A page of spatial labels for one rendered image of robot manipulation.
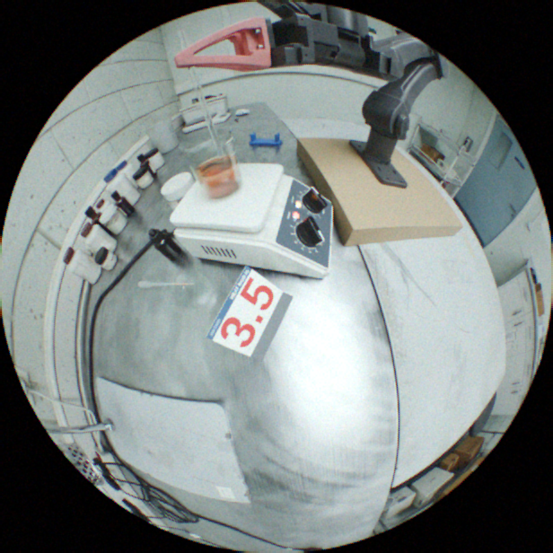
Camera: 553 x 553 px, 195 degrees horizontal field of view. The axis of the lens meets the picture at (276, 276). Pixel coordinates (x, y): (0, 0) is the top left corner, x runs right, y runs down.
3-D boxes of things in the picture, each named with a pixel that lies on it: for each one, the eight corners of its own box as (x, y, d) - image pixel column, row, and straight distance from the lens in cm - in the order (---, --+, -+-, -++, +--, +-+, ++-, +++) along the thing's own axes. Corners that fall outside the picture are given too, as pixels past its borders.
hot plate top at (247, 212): (285, 169, 24) (285, 163, 24) (261, 234, 15) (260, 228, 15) (210, 170, 29) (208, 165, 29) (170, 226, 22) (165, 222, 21)
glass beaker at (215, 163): (214, 180, 24) (192, 127, 22) (250, 178, 22) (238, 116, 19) (196, 211, 20) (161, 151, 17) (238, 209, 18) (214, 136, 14)
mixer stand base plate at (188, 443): (225, 400, 23) (222, 403, 22) (254, 500, 34) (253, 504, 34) (99, 375, 44) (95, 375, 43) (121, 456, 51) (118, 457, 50)
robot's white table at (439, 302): (337, 226, 153) (369, 125, 108) (380, 367, 131) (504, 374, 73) (285, 232, 140) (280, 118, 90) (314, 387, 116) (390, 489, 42)
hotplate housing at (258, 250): (329, 214, 29) (340, 174, 25) (324, 283, 22) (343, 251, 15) (215, 202, 35) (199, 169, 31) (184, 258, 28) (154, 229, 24)
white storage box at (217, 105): (231, 108, 164) (227, 92, 163) (228, 114, 128) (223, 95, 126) (195, 118, 169) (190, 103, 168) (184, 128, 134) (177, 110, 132)
